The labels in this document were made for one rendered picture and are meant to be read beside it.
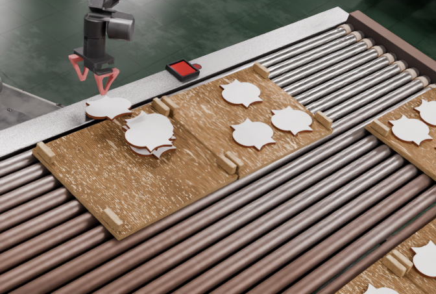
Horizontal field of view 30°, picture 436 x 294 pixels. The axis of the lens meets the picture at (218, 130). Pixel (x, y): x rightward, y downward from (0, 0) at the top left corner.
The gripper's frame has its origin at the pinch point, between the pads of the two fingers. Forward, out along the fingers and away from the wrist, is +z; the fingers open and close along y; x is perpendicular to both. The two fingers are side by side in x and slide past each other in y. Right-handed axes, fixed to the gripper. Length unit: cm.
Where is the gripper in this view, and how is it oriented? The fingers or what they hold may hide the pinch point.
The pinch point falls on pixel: (93, 84)
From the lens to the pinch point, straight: 220.7
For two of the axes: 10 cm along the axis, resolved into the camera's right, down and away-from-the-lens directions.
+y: -6.7, -4.3, 6.1
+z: -1.1, 8.6, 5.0
